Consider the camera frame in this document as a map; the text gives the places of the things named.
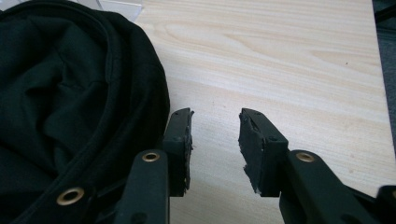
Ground black hooded garment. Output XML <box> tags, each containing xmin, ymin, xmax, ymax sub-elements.
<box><xmin>0</xmin><ymin>0</ymin><xmax>171</xmax><ymax>224</ymax></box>

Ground white paper sheet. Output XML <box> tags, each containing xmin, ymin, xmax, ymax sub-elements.
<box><xmin>69</xmin><ymin>0</ymin><xmax>144</xmax><ymax>23</ymax></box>

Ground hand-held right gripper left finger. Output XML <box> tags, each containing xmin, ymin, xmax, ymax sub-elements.
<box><xmin>162</xmin><ymin>107</ymin><xmax>195</xmax><ymax>198</ymax></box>

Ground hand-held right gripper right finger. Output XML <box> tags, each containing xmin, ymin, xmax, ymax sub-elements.
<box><xmin>238</xmin><ymin>107</ymin><xmax>290</xmax><ymax>198</ymax></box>

